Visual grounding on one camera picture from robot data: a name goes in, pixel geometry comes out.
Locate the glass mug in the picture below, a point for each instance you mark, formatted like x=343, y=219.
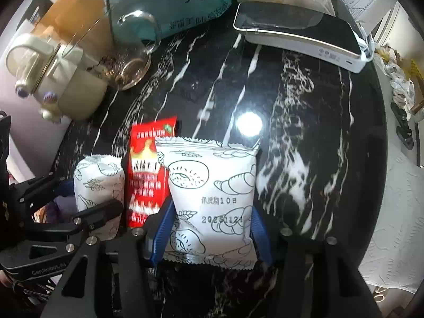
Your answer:
x=132, y=69

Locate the white bread packet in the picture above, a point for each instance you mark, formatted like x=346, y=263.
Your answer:
x=96, y=182
x=205, y=185

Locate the red snack packet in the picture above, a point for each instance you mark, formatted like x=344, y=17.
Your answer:
x=145, y=179

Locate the white power bank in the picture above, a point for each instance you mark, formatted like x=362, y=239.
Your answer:
x=331, y=44

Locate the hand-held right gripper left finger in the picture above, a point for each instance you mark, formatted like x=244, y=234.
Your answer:
x=162, y=228

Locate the brown paper bag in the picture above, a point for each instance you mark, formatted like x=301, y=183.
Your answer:
x=76, y=13

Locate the cream water bottle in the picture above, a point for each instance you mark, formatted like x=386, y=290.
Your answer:
x=79, y=96

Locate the teal plastic bag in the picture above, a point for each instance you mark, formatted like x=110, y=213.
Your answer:
x=179, y=10

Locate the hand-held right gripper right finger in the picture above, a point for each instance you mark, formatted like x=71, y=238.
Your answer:
x=261, y=235

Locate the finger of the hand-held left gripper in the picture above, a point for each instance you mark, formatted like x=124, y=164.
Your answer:
x=96, y=213
x=39, y=190

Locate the lavender gift box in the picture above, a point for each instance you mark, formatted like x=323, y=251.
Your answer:
x=29, y=139

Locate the plastic bags on floor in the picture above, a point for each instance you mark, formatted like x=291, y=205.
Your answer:
x=400, y=79

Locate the black slippers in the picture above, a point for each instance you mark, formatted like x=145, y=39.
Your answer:
x=402, y=126

